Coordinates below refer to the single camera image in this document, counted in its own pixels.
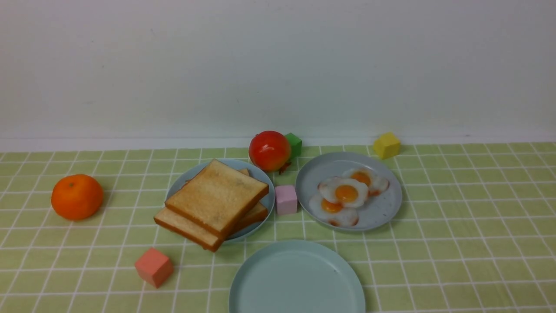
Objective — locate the red tomato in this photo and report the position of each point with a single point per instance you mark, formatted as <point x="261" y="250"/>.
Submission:
<point x="270" y="151"/>

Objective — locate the blue plate with toast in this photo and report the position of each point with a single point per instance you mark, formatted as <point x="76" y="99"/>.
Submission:
<point x="207" y="204"/>

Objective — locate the fried egg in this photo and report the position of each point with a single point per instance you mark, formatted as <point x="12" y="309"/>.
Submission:
<point x="377" y="184"/>
<point x="331" y="213"/>
<point x="346" y="192"/>

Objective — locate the yellow cube block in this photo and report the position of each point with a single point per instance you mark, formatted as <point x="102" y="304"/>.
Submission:
<point x="387" y="145"/>

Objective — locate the orange mandarin fruit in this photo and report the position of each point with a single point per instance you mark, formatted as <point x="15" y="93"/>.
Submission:
<point x="77" y="197"/>

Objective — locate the salmon cube block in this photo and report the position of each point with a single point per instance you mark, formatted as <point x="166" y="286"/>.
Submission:
<point x="154" y="267"/>

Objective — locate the pink cube block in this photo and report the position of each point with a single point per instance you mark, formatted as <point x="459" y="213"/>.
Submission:
<point x="286" y="200"/>

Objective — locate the light blue front plate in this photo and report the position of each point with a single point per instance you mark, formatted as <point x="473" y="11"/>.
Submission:
<point x="296" y="276"/>

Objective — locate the green cube block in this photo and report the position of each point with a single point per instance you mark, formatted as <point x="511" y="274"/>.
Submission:
<point x="295" y="144"/>

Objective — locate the toast slice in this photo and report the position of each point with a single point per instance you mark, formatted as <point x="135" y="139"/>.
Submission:
<point x="176" y="223"/>
<point x="219" y="193"/>
<point x="257" y="213"/>

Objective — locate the grey plate with eggs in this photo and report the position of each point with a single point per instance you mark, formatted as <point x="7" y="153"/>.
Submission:
<point x="375" y="212"/>

